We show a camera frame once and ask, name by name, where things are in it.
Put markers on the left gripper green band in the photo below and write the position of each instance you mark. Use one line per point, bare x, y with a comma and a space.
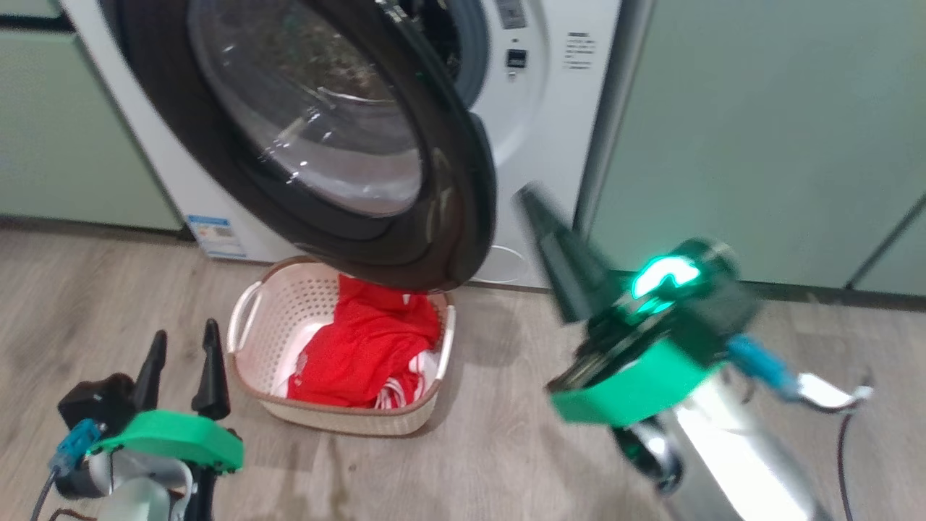
173, 438

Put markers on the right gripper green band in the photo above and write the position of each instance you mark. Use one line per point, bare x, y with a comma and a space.
636, 383

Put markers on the black washing machine door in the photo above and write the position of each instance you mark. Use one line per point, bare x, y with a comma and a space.
434, 181

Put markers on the red and white garment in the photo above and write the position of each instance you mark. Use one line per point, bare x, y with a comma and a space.
362, 347

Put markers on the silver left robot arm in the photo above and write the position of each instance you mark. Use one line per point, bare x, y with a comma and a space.
137, 492

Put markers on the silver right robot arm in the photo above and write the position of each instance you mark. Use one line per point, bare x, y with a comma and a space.
738, 463

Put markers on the white front-load washing machine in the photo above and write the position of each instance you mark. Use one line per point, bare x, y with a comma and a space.
535, 145

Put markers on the cream perforated laundry basket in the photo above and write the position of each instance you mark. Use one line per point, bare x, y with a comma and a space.
289, 304

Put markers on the light green cabinet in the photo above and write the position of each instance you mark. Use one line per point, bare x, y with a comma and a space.
65, 123

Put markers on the pale green narrow cabinet door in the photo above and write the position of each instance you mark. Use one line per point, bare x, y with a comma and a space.
901, 253

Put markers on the round filter cover panel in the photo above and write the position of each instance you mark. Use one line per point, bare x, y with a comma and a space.
515, 264

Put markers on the blue energy label sticker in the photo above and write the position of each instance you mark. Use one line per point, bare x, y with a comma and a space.
215, 236

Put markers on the pale green wide cabinet panel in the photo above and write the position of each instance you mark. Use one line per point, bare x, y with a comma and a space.
759, 130

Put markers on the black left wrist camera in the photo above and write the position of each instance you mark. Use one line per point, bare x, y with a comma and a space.
98, 401

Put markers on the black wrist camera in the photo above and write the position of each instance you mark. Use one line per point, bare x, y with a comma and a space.
723, 318
98, 401

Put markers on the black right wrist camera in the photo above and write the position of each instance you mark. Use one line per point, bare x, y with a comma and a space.
723, 318

